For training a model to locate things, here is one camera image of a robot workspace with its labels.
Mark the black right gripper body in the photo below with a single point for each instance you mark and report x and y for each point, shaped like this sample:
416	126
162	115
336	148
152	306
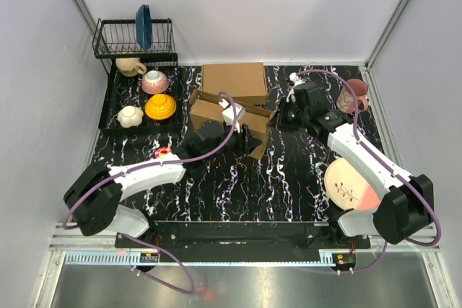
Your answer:
296	117

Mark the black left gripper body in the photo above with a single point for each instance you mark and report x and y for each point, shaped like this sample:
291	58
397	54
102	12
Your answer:
233	143

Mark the brown cardboard box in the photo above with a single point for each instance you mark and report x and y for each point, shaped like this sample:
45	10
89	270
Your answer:
206	106
245	82

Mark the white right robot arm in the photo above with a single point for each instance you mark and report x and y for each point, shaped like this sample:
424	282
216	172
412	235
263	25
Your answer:
405	200

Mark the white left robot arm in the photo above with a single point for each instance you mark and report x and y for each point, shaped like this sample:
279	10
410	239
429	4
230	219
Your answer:
95	199

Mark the closed brown cardboard box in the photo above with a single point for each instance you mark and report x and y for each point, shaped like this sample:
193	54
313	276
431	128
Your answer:
245	82

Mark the pink patterned mug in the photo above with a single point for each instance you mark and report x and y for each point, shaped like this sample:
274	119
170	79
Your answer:
354	97

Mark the pink sunflower plush toy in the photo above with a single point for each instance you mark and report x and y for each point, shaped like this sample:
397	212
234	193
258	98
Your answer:
162	152

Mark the orange yellow ribbed bowl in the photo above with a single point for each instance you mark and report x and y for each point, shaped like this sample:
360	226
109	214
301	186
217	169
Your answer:
160	107

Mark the pink patterned bowl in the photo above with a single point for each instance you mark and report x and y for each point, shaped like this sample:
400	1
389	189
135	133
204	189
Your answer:
154	82

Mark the white flower-shaped cup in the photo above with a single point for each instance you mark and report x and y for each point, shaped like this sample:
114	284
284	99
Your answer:
130	116

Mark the cream pink floral plate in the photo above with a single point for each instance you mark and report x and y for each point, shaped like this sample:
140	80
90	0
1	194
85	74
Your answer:
347	189

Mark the cream ceramic mug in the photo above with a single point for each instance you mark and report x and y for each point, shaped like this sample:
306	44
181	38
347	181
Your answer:
130	67

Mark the blue plate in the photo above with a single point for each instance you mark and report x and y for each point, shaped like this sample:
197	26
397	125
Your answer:
143	27

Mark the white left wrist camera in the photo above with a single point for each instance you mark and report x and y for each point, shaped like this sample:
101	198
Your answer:
232	114

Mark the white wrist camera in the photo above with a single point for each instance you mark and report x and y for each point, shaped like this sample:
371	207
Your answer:
232	114
296	80

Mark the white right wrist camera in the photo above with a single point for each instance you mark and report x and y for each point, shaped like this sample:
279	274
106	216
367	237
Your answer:
296	80

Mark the black wire dish rack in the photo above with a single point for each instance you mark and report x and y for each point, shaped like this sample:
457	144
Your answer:
116	41

